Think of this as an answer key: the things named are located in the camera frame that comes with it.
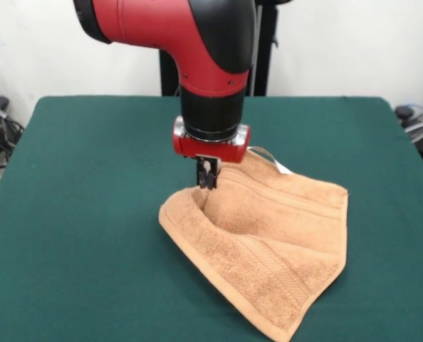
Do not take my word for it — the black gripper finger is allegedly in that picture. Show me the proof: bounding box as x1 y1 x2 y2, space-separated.
207 157 222 190
195 156 209 189

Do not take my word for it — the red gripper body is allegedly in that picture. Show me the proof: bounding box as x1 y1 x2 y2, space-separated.
172 115 253 165

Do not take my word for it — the tan terry towel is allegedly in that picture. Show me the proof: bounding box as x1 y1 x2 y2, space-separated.
157 144 350 342

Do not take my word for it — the dark green table cloth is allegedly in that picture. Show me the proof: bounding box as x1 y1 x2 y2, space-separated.
0 95 423 342

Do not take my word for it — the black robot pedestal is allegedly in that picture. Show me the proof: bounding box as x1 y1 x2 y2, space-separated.
158 0 280 97

